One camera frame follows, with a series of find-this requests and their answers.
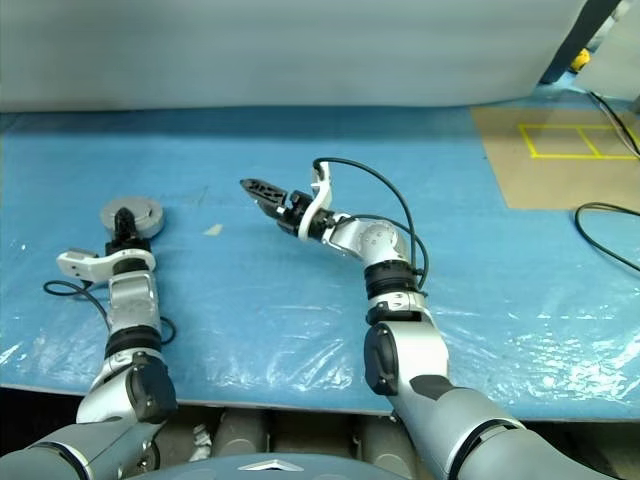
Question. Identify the white backdrop sheet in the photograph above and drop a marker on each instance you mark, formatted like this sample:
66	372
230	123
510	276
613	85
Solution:
250	50

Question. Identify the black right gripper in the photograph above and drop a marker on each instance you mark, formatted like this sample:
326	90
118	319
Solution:
292	215

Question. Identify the white mechanical bracket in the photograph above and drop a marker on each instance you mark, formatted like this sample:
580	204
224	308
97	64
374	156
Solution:
202	442

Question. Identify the dark blue slanted post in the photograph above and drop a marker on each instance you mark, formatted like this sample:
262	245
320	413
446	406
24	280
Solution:
570	45

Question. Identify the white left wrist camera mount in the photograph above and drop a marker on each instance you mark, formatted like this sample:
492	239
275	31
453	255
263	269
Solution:
75	262

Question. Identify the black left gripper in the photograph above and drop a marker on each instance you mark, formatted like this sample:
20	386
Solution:
127	246

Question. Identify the grey rounded cylinder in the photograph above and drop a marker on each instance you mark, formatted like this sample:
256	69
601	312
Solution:
242	432
385	437

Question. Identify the blue plastic table cover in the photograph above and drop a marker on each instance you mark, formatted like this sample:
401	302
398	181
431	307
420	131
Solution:
300	280

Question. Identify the small clear tape piece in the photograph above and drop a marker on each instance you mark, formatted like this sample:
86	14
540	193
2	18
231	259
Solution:
214	230

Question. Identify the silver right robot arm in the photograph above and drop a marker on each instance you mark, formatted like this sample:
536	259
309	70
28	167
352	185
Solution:
410	350

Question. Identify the silver toothed gear disc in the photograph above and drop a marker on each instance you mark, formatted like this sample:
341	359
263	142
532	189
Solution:
140	205

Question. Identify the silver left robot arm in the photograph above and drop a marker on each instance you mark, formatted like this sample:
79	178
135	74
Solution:
132	300

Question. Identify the grey blue robot torso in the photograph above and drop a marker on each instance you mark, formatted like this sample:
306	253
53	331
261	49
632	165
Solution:
270	472

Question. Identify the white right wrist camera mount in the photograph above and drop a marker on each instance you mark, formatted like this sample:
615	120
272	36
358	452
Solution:
322	197

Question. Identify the small yellow object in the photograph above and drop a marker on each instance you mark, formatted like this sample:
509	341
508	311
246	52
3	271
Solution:
580	60

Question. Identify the silver motor housing copper windings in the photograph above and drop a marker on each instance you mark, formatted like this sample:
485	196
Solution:
155	227

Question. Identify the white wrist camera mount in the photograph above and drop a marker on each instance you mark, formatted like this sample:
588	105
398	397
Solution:
75	262
322	197

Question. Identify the brown cardboard sheet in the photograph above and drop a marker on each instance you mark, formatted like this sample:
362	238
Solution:
540	180

